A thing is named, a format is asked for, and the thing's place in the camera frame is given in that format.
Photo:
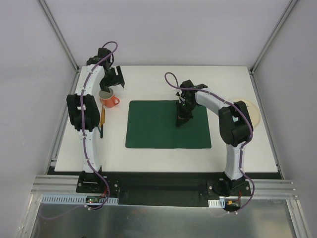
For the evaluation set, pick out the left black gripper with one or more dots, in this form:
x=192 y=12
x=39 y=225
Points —
x=107 y=83

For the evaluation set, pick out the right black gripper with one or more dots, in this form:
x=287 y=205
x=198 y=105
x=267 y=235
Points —
x=184 y=113

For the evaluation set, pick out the orange mug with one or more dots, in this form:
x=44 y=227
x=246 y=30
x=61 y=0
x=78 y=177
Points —
x=108 y=98

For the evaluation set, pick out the dark green placemat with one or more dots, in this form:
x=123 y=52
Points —
x=152 y=125

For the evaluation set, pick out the gold knife black handle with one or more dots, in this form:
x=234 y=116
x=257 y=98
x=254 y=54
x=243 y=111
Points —
x=102 y=127

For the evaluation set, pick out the cream and blue plate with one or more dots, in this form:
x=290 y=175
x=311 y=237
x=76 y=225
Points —
x=253 y=111

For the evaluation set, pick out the gold spoon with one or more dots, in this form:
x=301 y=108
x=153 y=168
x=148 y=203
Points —
x=102 y=119

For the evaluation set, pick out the blue fork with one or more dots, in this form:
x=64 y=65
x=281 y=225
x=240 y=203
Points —
x=100 y=131

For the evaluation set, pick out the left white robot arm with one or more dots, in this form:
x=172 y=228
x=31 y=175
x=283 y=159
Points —
x=84 y=114

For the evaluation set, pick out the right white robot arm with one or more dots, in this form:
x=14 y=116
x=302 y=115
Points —
x=235 y=128

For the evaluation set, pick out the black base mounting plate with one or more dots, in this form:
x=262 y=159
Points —
x=162 y=189

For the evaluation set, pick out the right white cable duct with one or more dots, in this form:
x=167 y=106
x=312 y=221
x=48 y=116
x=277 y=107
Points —
x=217 y=203

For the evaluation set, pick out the white cable duct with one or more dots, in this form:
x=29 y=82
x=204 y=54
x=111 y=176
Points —
x=217 y=203
x=77 y=200

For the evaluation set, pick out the left aluminium frame post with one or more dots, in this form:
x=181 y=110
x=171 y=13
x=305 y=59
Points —
x=56 y=30

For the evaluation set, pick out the aluminium frame post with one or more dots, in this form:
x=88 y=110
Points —
x=56 y=30
x=276 y=30

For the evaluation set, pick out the aluminium rail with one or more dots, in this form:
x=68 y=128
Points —
x=54 y=184

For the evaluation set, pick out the left white cable duct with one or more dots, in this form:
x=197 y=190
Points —
x=77 y=200

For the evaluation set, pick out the right aluminium frame post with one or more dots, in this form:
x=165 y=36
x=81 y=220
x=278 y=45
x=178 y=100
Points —
x=276 y=30

